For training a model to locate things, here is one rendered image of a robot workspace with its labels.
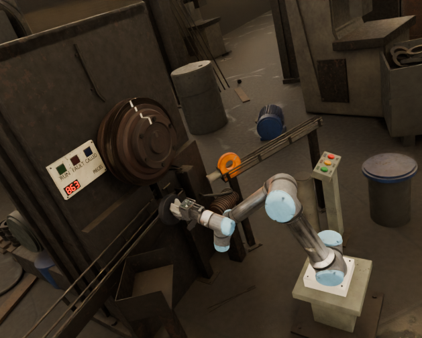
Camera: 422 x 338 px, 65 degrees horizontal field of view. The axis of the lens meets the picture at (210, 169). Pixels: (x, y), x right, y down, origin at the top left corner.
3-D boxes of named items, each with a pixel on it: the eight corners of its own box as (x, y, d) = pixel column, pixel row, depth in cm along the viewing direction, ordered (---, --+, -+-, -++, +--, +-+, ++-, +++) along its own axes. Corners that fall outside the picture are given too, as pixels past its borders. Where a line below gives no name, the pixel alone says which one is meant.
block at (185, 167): (185, 200, 221) (174, 170, 210) (192, 194, 226) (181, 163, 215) (198, 202, 215) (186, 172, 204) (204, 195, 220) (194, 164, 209)
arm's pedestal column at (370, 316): (384, 295, 185) (382, 261, 173) (370, 361, 158) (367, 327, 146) (312, 277, 208) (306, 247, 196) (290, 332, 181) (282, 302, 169)
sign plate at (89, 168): (64, 199, 157) (45, 167, 148) (104, 170, 174) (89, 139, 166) (67, 200, 155) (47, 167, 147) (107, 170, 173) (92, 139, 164)
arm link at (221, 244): (233, 238, 166) (233, 222, 159) (227, 255, 157) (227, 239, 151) (218, 235, 168) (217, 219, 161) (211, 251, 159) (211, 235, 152)
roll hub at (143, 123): (144, 178, 172) (123, 130, 159) (176, 151, 190) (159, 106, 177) (151, 179, 168) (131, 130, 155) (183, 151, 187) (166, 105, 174)
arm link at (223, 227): (228, 241, 149) (228, 227, 144) (207, 233, 154) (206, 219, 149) (236, 230, 155) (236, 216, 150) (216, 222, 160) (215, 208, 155)
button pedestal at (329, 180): (320, 245, 229) (308, 170, 201) (330, 222, 245) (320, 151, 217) (344, 250, 220) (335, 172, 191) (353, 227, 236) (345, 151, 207)
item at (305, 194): (302, 239, 239) (290, 180, 215) (307, 229, 247) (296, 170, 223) (318, 243, 232) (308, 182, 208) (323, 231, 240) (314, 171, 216)
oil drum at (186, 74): (181, 135, 486) (160, 76, 445) (203, 118, 525) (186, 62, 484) (215, 135, 451) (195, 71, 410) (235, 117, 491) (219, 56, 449)
